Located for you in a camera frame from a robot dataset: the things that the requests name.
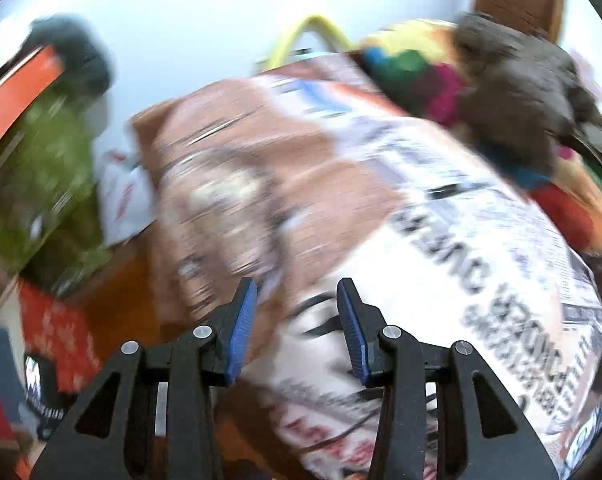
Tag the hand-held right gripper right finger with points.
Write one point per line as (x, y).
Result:
(353, 332)

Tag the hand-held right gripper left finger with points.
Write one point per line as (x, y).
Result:
(241, 332)

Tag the printed quilt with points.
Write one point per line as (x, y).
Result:
(431, 240)

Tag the white plastic bag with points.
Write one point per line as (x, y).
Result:
(121, 195)

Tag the red patterned box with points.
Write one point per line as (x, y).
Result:
(56, 340)

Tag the black printed packet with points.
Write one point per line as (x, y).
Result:
(41, 395)

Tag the large green leaf-print box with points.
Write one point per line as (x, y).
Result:
(46, 170)

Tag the multicoloured patchwork blanket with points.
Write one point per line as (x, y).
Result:
(411, 70)

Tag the dark brown cloth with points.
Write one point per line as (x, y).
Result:
(521, 85)

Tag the yellow hoop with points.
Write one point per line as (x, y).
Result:
(313, 20)

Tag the orange box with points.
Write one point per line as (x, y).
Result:
(11, 100)

